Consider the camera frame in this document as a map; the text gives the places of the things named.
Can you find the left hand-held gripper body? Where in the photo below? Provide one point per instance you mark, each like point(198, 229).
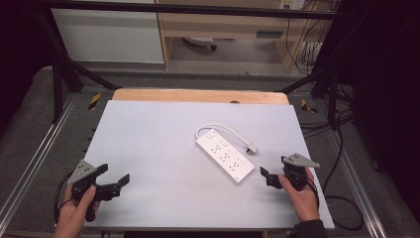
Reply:
point(82, 172)

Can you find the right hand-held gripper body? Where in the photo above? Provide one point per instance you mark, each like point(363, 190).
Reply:
point(298, 160)

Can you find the white power strip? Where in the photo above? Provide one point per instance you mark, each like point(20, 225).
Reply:
point(226, 157)

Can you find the person's right hand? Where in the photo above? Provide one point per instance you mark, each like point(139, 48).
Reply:
point(303, 203)

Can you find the person's left hand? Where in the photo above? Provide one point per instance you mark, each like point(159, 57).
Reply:
point(74, 214)

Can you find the white power plug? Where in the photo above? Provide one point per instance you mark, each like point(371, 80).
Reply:
point(252, 149)

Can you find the yellow black warning tape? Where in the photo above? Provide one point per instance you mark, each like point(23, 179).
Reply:
point(94, 101)
point(308, 106)

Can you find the wooden table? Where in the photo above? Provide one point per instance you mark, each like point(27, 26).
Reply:
point(198, 95)

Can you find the black curtain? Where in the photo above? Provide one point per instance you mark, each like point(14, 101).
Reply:
point(20, 49)
point(386, 82)

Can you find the white cabinet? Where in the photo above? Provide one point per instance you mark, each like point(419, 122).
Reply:
point(109, 36)

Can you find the light wooden desk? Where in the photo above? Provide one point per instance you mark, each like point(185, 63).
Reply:
point(224, 26)

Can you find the aluminium rail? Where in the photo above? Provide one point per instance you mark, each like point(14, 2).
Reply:
point(356, 185)
point(36, 155)

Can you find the white wall socket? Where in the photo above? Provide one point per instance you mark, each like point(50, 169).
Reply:
point(292, 4)

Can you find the black metal frame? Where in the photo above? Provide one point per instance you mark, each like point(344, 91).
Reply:
point(198, 8)

